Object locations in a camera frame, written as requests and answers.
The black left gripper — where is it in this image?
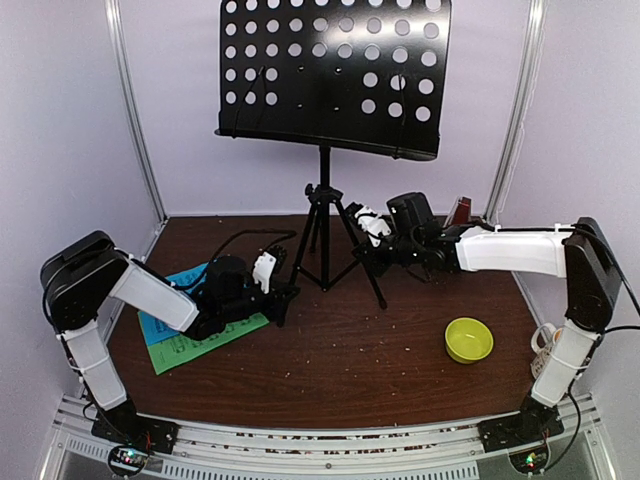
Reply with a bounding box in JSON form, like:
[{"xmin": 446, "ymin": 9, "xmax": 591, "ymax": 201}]
[{"xmin": 220, "ymin": 278, "xmax": 297, "ymax": 322}]

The blue sheet music page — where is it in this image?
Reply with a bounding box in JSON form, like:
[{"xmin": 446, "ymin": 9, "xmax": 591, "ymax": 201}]
[{"xmin": 136, "ymin": 263, "xmax": 207, "ymax": 346}]

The green sheet music page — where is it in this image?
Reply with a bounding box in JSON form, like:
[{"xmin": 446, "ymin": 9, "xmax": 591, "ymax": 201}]
[{"xmin": 138, "ymin": 312, "xmax": 269, "ymax": 375}]

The black music stand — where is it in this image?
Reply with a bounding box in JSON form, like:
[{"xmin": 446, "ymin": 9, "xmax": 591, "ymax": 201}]
[{"xmin": 213, "ymin": 0, "xmax": 455, "ymax": 310}]

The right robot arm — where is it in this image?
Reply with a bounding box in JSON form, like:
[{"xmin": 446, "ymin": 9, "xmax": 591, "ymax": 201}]
[{"xmin": 346, "ymin": 192, "xmax": 625, "ymax": 442}]

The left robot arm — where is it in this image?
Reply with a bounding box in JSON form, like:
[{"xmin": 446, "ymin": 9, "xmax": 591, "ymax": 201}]
[{"xmin": 39, "ymin": 230, "xmax": 299, "ymax": 444}]

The wooden metronome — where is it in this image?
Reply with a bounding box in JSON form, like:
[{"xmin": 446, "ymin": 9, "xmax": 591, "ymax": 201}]
[{"xmin": 445, "ymin": 196, "xmax": 472, "ymax": 227}]

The lime green bowl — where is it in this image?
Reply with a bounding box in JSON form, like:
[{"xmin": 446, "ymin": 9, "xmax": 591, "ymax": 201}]
[{"xmin": 444, "ymin": 317, "xmax": 494, "ymax": 365}]

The white patterned mug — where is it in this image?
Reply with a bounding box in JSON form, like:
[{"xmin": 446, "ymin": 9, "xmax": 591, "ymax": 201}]
[{"xmin": 530, "ymin": 323, "xmax": 563, "ymax": 380}]

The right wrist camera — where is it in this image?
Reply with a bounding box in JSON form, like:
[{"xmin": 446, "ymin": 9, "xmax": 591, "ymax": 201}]
[{"xmin": 355, "ymin": 206, "xmax": 392, "ymax": 247}]

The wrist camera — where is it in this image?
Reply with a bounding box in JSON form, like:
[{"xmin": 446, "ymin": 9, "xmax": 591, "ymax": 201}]
[
  {"xmin": 252, "ymin": 252, "xmax": 276, "ymax": 294},
  {"xmin": 355, "ymin": 206, "xmax": 392, "ymax": 247}
]

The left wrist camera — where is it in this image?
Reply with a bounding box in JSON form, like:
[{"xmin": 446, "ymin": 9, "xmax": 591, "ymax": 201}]
[{"xmin": 252, "ymin": 252, "xmax": 276, "ymax": 294}]

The front aluminium rail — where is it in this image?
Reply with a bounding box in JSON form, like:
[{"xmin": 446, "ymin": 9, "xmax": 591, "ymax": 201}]
[{"xmin": 35, "ymin": 395, "xmax": 622, "ymax": 479}]

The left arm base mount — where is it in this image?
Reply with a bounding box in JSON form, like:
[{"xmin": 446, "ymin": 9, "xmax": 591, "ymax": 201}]
[{"xmin": 90, "ymin": 398, "xmax": 179, "ymax": 479}]

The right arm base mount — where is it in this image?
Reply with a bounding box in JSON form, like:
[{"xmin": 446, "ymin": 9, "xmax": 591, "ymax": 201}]
[{"xmin": 477, "ymin": 396, "xmax": 564, "ymax": 476}]

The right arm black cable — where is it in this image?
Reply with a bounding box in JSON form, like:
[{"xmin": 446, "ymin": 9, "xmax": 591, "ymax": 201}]
[{"xmin": 569, "ymin": 224, "xmax": 640, "ymax": 336}]

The right aluminium frame post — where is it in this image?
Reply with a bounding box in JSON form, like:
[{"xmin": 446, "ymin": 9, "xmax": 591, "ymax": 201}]
[{"xmin": 484, "ymin": 0, "xmax": 549, "ymax": 223}]

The aluminium frame post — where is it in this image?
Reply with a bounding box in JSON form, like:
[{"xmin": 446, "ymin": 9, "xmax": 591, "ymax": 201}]
[
  {"xmin": 484, "ymin": 0, "xmax": 549, "ymax": 223},
  {"xmin": 103, "ymin": 0, "xmax": 168, "ymax": 236}
]

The left aluminium frame post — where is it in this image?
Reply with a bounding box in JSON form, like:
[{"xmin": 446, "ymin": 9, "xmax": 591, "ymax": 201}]
[{"xmin": 103, "ymin": 0, "xmax": 168, "ymax": 236}]

